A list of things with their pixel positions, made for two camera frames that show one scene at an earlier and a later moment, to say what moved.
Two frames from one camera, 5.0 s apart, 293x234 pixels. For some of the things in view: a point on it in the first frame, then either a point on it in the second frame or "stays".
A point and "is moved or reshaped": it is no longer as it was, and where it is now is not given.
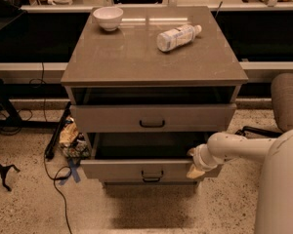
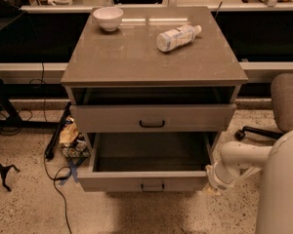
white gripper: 199,159 to 220,175
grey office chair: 287,106 stays
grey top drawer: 153,118 stays
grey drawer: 159,156 is moved or reshaped
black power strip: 49,152 stays
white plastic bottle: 177,37 stays
